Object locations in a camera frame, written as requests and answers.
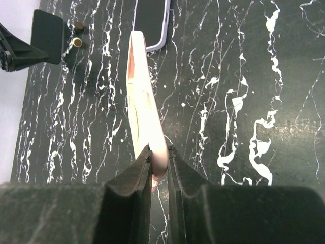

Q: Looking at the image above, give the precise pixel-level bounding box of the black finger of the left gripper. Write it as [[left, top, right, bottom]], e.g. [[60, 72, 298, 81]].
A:
[[1, 24, 49, 72], [30, 9, 64, 64]]

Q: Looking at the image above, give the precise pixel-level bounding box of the phone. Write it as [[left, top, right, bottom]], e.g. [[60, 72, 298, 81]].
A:
[[133, 0, 171, 52]]

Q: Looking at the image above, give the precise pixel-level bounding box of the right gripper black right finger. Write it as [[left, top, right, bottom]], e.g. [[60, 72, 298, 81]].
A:
[[168, 146, 324, 243]]

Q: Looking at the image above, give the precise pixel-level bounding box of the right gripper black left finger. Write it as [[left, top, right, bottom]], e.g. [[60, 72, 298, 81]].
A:
[[1, 146, 152, 243]]

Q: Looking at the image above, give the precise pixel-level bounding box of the pink phone case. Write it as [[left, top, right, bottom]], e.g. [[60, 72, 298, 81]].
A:
[[126, 30, 168, 192]]

